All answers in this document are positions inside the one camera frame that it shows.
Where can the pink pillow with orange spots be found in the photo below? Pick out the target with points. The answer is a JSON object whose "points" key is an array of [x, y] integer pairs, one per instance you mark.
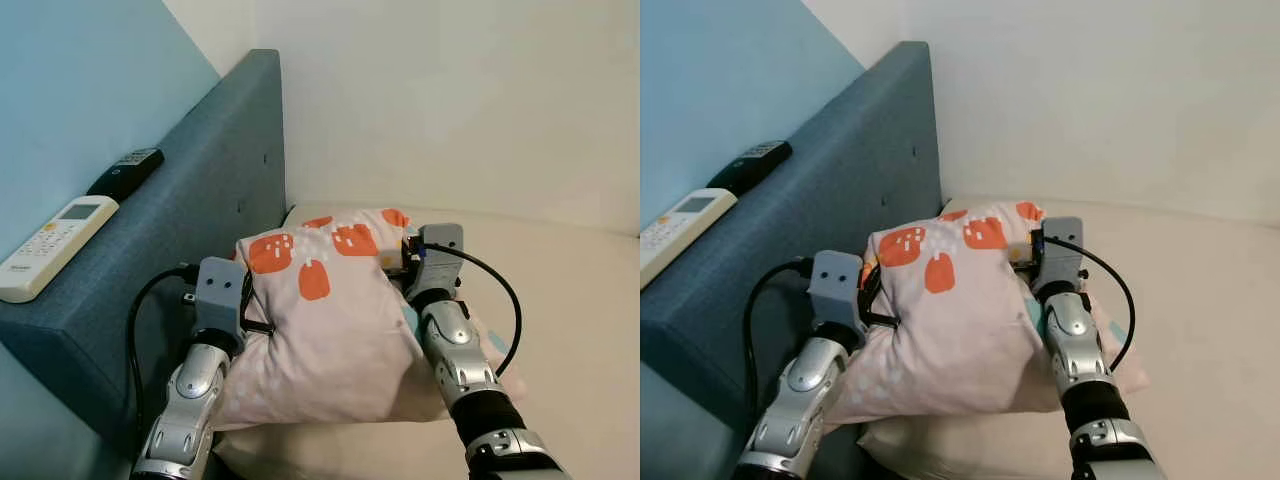
{"points": [[960, 320], [330, 320]]}

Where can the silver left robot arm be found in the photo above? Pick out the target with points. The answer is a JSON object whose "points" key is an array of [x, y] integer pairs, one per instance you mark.
{"points": [[805, 390], [195, 390]]}

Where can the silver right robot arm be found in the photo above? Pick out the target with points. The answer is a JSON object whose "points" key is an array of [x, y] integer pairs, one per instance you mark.
{"points": [[1075, 340], [455, 350]]}

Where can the dark teal padded headboard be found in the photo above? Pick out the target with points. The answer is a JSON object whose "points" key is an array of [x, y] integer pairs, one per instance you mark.
{"points": [[850, 180], [200, 180]]}

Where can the black remote control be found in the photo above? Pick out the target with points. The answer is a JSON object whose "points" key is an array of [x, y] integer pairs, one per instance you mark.
{"points": [[750, 167], [125, 172]]}

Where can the white air conditioner remote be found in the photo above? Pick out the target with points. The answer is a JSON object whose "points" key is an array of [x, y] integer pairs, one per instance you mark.
{"points": [[680, 230], [50, 250]]}

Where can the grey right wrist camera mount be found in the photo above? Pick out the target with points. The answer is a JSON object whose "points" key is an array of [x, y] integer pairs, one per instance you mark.
{"points": [[1060, 250], [440, 255]]}

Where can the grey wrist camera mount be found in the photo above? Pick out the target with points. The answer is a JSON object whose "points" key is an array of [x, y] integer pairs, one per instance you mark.
{"points": [[440, 255], [220, 290], [1060, 250], [835, 285]]}

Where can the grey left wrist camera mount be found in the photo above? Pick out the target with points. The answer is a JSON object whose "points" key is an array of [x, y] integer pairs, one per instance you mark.
{"points": [[220, 290], [835, 285]]}

